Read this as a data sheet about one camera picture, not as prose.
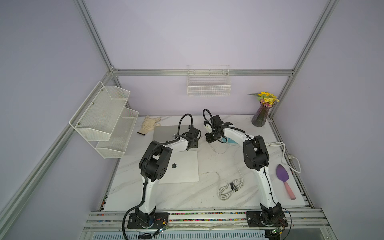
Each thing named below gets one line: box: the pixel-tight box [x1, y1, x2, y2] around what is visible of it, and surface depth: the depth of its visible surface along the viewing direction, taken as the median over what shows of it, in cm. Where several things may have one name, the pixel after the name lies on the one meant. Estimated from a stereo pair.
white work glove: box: [136, 115, 161, 136], surface depth 117 cm
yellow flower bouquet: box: [247, 91, 280, 107], surface depth 100 cm
